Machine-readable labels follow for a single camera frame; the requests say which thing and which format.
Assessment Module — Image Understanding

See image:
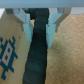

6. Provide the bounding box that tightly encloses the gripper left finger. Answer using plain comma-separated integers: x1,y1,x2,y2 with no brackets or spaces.
5,7,36,43

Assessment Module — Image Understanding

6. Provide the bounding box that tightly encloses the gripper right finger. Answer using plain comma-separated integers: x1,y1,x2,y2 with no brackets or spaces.
44,7,73,50

